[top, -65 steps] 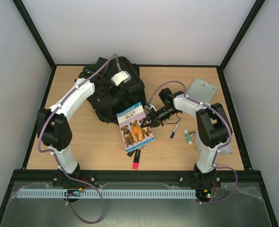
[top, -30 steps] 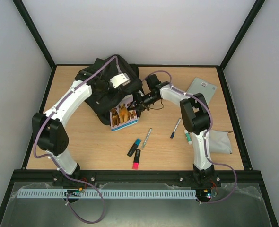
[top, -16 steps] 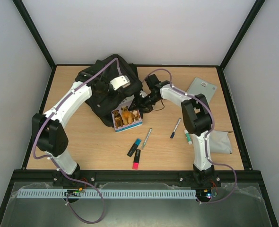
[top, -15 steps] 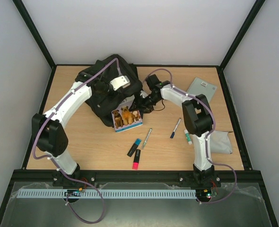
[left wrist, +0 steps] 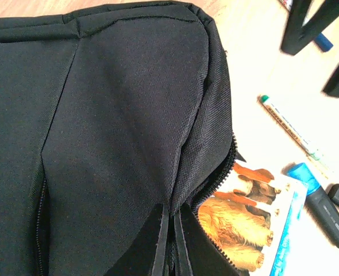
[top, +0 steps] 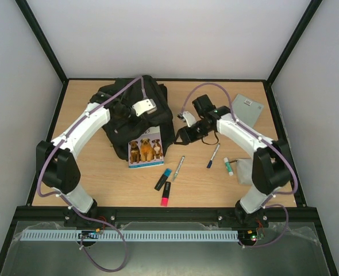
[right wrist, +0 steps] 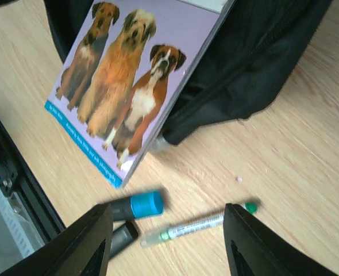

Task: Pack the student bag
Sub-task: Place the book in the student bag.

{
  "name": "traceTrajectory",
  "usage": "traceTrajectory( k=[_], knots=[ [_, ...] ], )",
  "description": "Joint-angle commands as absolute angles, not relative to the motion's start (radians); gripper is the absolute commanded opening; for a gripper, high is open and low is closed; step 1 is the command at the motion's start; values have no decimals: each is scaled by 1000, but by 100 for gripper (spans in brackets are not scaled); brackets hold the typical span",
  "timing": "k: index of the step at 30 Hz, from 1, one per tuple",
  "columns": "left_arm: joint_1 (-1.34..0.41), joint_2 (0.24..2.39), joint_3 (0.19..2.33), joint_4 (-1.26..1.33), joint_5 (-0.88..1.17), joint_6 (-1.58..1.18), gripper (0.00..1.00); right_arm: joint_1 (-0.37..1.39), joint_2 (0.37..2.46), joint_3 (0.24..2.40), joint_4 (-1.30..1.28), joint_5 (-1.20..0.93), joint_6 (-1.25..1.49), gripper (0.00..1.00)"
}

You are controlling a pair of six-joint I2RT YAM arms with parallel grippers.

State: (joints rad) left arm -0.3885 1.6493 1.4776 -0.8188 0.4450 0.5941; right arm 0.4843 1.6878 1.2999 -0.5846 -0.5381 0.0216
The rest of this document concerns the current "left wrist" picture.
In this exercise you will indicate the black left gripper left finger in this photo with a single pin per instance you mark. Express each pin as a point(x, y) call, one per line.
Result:
point(147, 253)

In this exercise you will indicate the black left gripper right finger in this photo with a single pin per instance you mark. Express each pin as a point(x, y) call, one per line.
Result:
point(195, 253)

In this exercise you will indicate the dog picture book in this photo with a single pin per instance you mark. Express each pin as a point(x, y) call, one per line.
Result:
point(251, 217)

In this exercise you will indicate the black backpack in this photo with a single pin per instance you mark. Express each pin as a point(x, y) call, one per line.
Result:
point(106, 112)

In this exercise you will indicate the blue marker pen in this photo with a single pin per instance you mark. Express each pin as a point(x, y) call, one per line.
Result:
point(301, 29)

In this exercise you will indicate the green marker pen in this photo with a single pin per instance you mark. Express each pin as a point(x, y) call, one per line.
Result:
point(313, 153)

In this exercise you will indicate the blue highlighter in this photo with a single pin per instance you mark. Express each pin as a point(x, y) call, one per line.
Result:
point(317, 200)

